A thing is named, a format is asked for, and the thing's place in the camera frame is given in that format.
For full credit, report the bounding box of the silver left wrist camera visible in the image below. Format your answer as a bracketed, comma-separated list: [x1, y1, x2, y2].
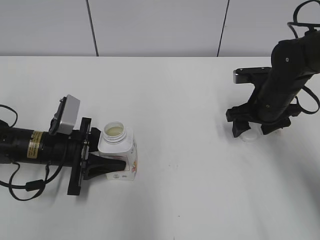
[48, 94, 81, 136]

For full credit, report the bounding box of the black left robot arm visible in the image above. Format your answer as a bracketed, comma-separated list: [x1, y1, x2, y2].
[0, 117, 126, 199]

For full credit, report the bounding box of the white screw bottle cap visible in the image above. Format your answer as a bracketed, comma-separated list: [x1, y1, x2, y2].
[239, 127, 263, 143]

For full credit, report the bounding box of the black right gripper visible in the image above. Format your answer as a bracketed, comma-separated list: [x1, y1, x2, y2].
[226, 102, 302, 138]

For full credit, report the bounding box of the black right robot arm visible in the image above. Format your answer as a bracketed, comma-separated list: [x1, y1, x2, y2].
[226, 30, 320, 138]

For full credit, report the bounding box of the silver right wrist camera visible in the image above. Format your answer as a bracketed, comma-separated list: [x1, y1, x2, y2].
[233, 67, 272, 84]

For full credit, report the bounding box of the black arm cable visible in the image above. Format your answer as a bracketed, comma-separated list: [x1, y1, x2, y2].
[0, 104, 66, 201]
[286, 0, 320, 115]

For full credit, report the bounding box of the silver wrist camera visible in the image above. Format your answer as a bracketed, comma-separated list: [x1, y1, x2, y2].
[233, 67, 272, 84]
[48, 94, 81, 136]

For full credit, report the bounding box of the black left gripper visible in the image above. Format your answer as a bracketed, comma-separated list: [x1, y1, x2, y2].
[41, 117, 126, 196]

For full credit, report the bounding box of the white square yogurt bottle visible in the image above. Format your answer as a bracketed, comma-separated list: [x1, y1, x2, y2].
[98, 121, 138, 181]

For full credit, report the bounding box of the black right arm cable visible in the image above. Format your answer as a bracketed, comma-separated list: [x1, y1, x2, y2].
[286, 0, 320, 115]

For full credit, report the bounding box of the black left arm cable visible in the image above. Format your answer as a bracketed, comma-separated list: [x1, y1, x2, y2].
[0, 104, 66, 201]

